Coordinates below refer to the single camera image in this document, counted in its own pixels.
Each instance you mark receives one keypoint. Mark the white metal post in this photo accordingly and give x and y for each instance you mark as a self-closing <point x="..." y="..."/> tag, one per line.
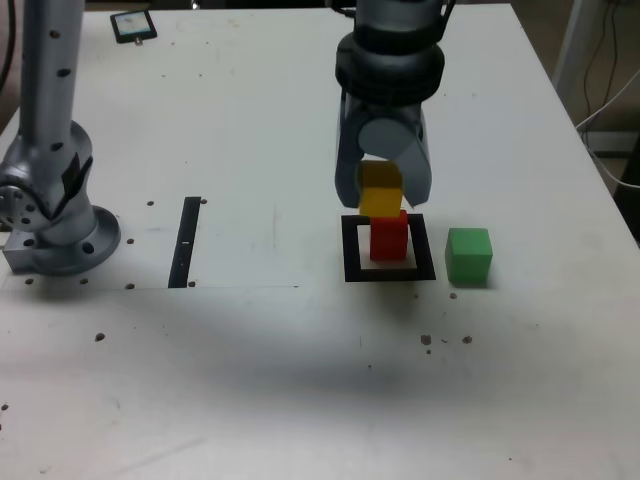
<point x="575" y="45"/>

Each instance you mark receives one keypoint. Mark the red cube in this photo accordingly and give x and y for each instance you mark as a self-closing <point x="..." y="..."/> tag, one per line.
<point x="387" y="242"/>

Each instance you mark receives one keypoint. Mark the yellow cube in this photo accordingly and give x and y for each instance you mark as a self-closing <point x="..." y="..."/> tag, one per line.
<point x="380" y="200"/>

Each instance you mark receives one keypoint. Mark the green cube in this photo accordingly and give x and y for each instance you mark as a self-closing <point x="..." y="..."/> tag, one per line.
<point x="467" y="255"/>

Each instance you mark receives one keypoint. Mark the black tape square outline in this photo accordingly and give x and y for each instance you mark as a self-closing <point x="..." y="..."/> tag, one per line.
<point x="350" y="250"/>

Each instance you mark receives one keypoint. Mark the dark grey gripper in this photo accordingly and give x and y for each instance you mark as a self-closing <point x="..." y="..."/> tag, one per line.
<point x="390" y="110"/>

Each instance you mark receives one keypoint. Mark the black phone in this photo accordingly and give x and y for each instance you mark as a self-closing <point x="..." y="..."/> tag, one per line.
<point x="132" y="26"/>

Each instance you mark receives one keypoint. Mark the dark grey box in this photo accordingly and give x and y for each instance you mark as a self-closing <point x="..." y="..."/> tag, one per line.
<point x="615" y="141"/>

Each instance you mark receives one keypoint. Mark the black tape strip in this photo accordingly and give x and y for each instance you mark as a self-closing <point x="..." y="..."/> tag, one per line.
<point x="182" y="250"/>

